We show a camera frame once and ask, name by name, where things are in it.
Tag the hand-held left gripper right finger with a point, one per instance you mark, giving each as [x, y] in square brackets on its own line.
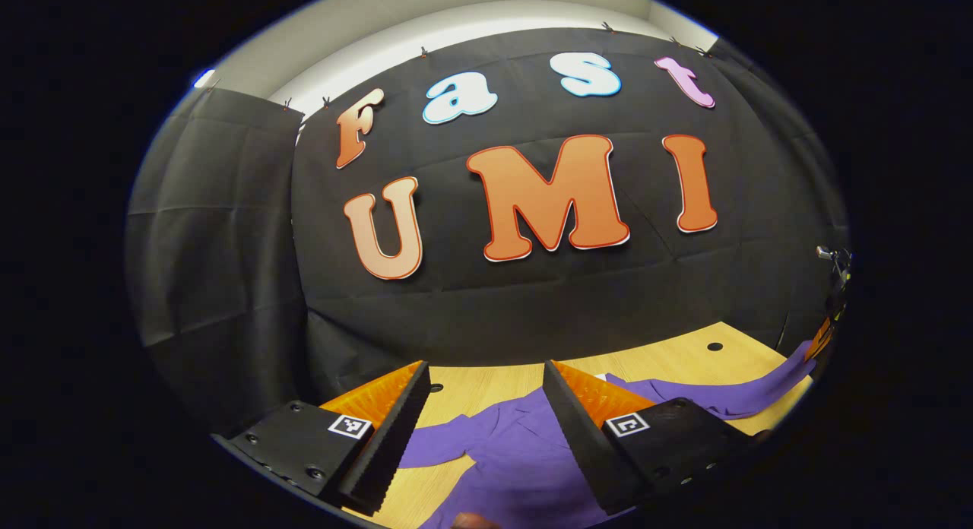
[581, 445]

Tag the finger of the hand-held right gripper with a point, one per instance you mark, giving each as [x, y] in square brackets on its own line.
[821, 340]

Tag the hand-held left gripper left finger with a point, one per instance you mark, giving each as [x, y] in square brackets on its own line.
[395, 438]

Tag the purple shirt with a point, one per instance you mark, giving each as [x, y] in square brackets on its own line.
[517, 460]

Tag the black backdrop cloth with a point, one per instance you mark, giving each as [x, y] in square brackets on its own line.
[494, 308]

